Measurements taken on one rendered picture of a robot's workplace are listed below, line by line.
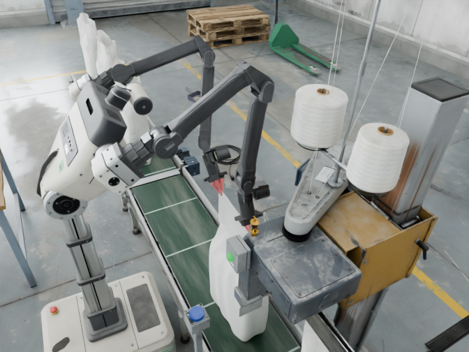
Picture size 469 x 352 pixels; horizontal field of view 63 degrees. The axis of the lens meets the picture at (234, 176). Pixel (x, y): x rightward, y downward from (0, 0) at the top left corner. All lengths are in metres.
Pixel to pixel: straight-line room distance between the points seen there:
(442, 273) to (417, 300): 0.36
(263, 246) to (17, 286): 2.18
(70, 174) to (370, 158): 0.98
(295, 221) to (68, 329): 1.59
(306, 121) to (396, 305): 1.90
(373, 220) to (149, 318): 1.43
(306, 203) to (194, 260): 1.29
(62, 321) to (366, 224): 1.74
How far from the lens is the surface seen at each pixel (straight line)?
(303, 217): 1.15
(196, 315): 1.59
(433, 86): 1.23
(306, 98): 1.20
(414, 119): 1.22
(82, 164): 1.40
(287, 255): 1.15
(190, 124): 1.25
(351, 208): 1.35
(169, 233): 2.54
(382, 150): 1.04
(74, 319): 2.42
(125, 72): 1.74
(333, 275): 1.13
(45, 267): 3.08
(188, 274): 2.31
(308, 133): 1.22
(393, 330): 2.76
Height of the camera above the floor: 2.20
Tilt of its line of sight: 38 degrees down
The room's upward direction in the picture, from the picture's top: 2 degrees clockwise
